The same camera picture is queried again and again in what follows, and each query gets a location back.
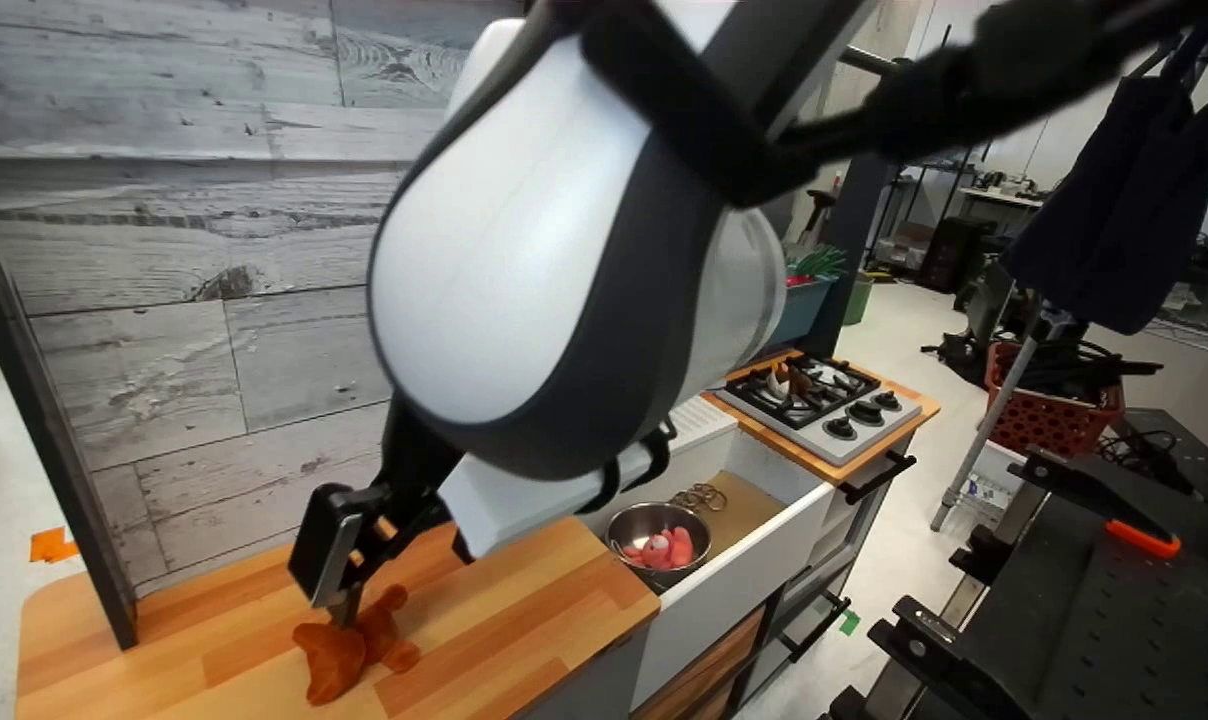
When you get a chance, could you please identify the black perforated work table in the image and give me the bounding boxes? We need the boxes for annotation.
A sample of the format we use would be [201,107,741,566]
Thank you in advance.
[825,404,1208,720]

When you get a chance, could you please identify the pink teddy bear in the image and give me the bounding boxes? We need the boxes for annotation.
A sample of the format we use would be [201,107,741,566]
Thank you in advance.
[623,519,705,576]

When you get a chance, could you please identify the orange handled tool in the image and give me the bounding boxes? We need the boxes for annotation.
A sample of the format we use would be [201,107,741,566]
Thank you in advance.
[1101,517,1188,563]

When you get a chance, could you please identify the small brown toy figure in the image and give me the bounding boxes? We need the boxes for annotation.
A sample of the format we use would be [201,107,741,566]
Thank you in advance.
[764,358,819,408]

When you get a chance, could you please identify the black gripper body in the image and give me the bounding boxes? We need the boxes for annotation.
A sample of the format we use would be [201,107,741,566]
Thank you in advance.
[310,392,468,538]

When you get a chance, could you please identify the black oven handle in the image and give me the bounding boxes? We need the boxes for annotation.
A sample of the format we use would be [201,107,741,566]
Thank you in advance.
[835,448,919,509]

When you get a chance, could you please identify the white toy sink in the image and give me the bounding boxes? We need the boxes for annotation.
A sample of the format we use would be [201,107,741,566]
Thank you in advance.
[589,394,847,712]

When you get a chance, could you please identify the grey kitchen cabinet base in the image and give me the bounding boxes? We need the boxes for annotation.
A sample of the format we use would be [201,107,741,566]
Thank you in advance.
[528,457,919,720]

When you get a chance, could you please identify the grey toy stove top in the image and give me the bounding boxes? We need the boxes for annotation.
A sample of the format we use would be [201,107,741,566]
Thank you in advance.
[720,350,923,468]

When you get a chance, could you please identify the grey stand pole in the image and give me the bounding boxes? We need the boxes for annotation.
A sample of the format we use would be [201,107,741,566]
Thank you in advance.
[928,299,1085,535]

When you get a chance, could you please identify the black hanging bag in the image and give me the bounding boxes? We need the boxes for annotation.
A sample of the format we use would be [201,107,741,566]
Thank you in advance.
[998,37,1208,340]

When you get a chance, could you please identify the shiny metal pot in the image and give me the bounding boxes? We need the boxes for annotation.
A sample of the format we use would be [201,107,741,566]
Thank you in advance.
[605,505,714,583]

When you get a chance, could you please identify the grey wood-pattern back panel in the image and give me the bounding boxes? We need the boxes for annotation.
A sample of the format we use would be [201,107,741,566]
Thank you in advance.
[0,0,528,594]

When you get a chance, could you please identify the black kitchen frame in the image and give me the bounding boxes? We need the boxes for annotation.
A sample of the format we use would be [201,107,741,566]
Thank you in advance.
[815,45,916,358]

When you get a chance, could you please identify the black side frame bar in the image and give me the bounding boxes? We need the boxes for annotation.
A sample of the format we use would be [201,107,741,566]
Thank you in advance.
[0,184,143,652]

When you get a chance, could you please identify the red mesh crate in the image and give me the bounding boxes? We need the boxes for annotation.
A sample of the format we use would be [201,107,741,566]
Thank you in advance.
[980,335,1127,462]

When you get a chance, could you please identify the black drawer handle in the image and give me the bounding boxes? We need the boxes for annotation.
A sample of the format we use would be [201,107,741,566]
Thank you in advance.
[777,591,856,668]

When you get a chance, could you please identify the red toy radish with leaves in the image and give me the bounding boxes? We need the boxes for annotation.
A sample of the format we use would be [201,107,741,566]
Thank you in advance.
[786,240,851,290]

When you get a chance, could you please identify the teal planter box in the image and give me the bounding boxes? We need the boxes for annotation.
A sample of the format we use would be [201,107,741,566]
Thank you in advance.
[768,273,839,350]

